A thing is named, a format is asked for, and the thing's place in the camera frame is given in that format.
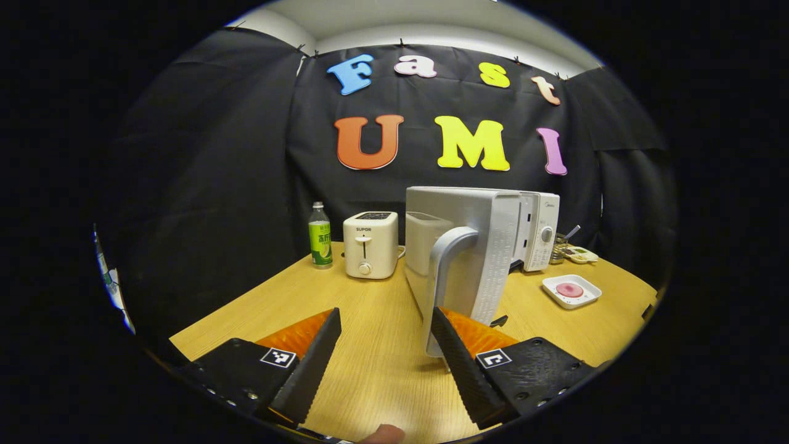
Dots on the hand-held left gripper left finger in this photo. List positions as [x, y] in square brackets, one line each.
[308, 370]

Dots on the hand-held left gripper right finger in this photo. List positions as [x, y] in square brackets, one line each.
[462, 370]

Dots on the white square plate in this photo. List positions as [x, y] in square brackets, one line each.
[555, 296]

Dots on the white microwave oven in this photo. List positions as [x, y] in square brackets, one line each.
[493, 246]

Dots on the pink meat slice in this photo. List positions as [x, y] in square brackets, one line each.
[569, 290]

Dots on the green drink bottle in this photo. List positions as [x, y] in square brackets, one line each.
[320, 240]

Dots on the white toaster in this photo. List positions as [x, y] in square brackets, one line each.
[370, 246]

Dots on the white divided grain dish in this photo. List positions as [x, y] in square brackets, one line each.
[582, 254]

